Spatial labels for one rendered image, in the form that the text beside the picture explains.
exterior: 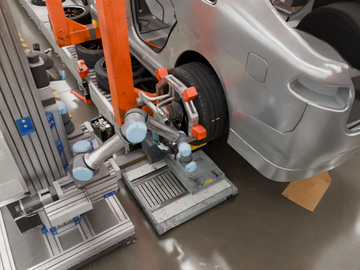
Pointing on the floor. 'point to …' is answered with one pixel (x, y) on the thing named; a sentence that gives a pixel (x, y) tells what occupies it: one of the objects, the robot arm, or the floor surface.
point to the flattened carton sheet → (308, 190)
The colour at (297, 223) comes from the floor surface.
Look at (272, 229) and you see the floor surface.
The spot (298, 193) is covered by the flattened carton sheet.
